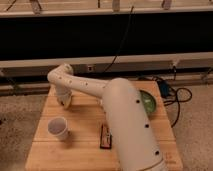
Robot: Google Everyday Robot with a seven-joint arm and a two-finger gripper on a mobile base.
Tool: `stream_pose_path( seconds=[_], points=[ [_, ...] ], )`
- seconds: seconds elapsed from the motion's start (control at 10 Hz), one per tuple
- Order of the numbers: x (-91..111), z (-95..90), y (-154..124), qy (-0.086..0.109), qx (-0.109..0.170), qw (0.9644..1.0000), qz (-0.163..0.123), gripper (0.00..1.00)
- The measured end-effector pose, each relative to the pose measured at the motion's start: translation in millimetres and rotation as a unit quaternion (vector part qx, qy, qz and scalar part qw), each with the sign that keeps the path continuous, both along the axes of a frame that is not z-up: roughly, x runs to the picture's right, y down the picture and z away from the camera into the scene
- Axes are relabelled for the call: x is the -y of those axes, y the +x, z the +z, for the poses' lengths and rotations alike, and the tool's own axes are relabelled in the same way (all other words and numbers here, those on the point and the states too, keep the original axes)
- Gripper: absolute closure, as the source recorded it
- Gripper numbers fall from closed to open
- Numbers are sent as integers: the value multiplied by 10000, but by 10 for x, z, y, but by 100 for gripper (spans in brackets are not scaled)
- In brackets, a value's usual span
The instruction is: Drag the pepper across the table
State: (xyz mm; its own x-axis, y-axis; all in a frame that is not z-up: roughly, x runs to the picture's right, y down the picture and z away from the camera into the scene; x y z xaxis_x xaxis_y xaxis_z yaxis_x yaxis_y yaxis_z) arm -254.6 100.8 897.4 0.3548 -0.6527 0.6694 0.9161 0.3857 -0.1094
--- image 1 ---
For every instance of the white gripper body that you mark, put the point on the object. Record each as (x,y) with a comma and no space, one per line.
(64,96)

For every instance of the blue power adapter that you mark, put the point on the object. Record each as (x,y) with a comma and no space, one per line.
(164,89)

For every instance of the white paper cup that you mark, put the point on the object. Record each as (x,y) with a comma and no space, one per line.
(58,127)

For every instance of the green plate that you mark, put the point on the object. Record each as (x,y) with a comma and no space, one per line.
(149,102)

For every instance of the dark rectangular block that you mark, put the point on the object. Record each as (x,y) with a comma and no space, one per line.
(105,138)

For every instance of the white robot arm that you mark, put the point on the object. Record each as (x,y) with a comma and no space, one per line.
(129,125)

